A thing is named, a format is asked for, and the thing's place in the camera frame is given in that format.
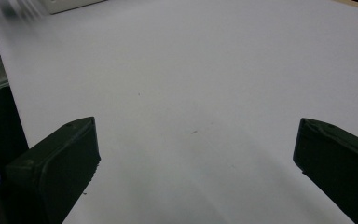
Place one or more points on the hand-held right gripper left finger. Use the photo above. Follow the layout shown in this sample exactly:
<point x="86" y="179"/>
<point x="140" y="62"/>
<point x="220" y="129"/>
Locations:
<point x="56" y="168"/>

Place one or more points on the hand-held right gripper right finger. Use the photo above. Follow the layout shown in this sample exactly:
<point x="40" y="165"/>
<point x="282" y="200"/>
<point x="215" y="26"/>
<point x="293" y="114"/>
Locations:
<point x="338" y="158"/>

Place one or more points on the white box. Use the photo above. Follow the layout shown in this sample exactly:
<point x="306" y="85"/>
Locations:
<point x="71" y="4"/>

